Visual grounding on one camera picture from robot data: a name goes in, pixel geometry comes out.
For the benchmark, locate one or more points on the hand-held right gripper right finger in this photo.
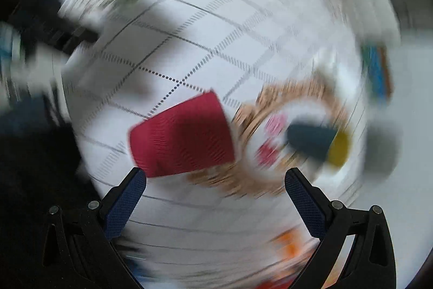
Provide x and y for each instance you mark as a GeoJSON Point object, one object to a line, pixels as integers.
{"type": "Point", "coordinates": [306, 204]}

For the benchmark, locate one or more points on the white checked tablecloth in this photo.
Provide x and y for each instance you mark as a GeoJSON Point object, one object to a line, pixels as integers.
{"type": "Point", "coordinates": [209, 106]}

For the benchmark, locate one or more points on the blue and orange packet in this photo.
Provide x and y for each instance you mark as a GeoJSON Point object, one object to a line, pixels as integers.
{"type": "Point", "coordinates": [376, 72]}

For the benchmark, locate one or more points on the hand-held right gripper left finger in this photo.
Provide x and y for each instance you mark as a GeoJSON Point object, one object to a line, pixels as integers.
{"type": "Point", "coordinates": [126, 201]}

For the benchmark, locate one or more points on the yellow cup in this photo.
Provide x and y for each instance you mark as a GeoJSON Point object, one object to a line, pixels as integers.
{"type": "Point", "coordinates": [339, 148]}

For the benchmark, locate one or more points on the white box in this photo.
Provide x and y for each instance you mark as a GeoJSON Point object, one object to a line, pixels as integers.
{"type": "Point", "coordinates": [370, 9]}

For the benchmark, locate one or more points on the dark blue cup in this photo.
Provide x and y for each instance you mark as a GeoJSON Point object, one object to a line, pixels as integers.
{"type": "Point", "coordinates": [309, 140]}

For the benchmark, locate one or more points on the red cup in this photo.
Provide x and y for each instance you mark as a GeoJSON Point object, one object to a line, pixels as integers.
{"type": "Point", "coordinates": [184, 136]}

